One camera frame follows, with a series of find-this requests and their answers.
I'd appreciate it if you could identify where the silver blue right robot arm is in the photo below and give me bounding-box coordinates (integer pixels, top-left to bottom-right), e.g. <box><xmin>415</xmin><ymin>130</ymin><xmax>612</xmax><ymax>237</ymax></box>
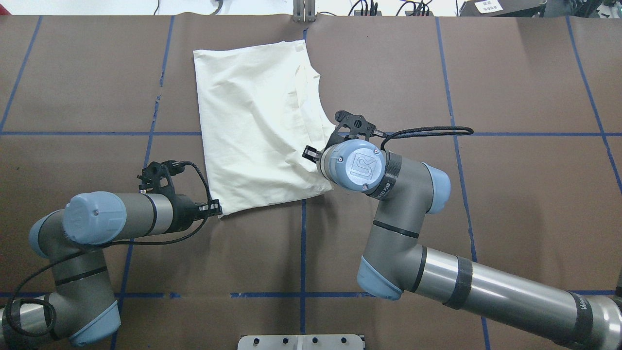
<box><xmin>302</xmin><ymin>110</ymin><xmax>621</xmax><ymax>350</ymax></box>

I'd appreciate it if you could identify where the aluminium frame post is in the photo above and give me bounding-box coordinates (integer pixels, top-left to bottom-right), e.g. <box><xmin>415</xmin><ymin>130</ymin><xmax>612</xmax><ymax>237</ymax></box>
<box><xmin>293</xmin><ymin>0</ymin><xmax>317</xmax><ymax>23</ymax></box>

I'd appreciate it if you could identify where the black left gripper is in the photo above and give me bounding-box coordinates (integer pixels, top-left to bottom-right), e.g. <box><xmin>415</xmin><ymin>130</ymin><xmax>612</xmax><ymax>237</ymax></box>
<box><xmin>137</xmin><ymin>161</ymin><xmax>224</xmax><ymax>233</ymax></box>

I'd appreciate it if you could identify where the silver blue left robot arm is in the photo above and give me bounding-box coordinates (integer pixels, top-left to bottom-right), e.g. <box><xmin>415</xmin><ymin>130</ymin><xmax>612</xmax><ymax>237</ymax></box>
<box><xmin>1</xmin><ymin>160</ymin><xmax>223</xmax><ymax>350</ymax></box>

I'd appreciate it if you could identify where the cream long-sleeve cat shirt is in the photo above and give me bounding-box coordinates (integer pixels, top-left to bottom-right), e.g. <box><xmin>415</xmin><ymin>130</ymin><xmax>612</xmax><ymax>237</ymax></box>
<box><xmin>193</xmin><ymin>40</ymin><xmax>335</xmax><ymax>216</ymax></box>

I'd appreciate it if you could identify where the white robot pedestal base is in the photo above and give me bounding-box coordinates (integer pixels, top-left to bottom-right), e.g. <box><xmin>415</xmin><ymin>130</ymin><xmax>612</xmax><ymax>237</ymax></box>
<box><xmin>237</xmin><ymin>334</ymin><xmax>366</xmax><ymax>350</ymax></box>

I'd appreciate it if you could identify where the dark device with white label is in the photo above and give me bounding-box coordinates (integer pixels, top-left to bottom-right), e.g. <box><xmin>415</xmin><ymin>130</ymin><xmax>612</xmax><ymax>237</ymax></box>
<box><xmin>458</xmin><ymin>0</ymin><xmax>547</xmax><ymax>18</ymax></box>

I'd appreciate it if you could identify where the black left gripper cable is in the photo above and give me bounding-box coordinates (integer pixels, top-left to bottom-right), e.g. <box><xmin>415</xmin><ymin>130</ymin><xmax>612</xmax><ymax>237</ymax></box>
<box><xmin>4</xmin><ymin>161</ymin><xmax>214</xmax><ymax>338</ymax></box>

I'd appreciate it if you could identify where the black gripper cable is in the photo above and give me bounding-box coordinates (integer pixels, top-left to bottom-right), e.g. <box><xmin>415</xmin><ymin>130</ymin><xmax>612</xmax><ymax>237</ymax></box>
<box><xmin>4</xmin><ymin>161</ymin><xmax>214</xmax><ymax>338</ymax></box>
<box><xmin>380</xmin><ymin>126</ymin><xmax>474</xmax><ymax>150</ymax></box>

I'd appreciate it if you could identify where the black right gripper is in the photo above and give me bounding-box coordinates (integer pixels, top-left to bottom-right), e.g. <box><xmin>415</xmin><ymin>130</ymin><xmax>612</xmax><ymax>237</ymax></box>
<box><xmin>302</xmin><ymin>110</ymin><xmax>387</xmax><ymax>162</ymax></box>

